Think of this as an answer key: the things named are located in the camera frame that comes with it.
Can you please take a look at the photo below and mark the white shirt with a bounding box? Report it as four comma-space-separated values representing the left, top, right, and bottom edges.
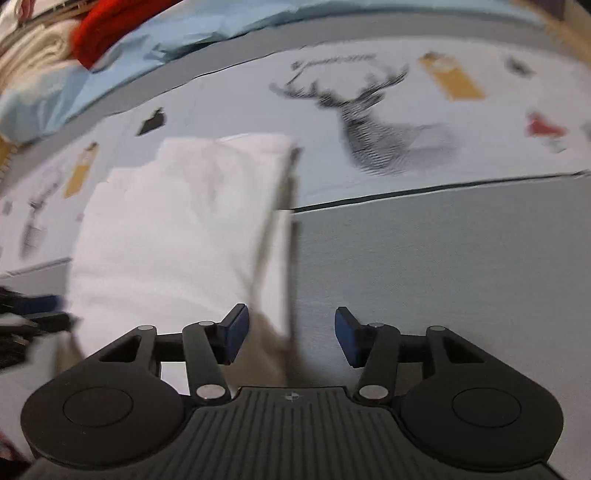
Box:
28, 133, 301, 398

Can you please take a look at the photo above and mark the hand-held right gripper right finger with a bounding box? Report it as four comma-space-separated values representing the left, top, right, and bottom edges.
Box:
335, 306, 484, 408

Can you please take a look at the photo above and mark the light blue sheet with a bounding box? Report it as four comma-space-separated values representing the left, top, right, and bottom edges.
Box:
0, 0, 555, 141

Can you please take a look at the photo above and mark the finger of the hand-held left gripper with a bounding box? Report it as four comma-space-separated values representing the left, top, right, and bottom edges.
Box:
0, 314, 72, 336
0, 287, 65, 319

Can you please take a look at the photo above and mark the red quilt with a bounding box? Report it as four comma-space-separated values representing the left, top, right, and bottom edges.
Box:
71, 0, 181, 70

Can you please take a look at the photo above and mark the cream folded blanket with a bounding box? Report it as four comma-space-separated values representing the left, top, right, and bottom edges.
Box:
0, 9, 81, 93

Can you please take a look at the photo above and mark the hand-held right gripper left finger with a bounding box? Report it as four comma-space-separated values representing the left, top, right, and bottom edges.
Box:
99, 303, 250, 408

